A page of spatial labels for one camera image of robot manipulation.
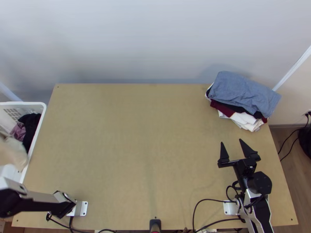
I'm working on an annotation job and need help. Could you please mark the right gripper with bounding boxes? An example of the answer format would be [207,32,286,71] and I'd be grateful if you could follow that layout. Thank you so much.
[217,139,262,182]

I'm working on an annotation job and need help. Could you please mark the pile of folded clothes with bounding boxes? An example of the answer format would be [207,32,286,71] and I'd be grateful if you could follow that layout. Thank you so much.
[205,71,282,133]

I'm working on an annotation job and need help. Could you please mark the black bag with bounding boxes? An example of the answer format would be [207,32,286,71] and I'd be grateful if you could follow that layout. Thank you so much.
[298,126,311,158]

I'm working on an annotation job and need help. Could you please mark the white laundry basket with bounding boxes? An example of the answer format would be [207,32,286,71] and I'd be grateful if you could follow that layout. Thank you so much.
[0,102,47,185]

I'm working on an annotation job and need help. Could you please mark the heap of clothes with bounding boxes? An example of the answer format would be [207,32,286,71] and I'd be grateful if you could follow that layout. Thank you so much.
[0,113,42,170]

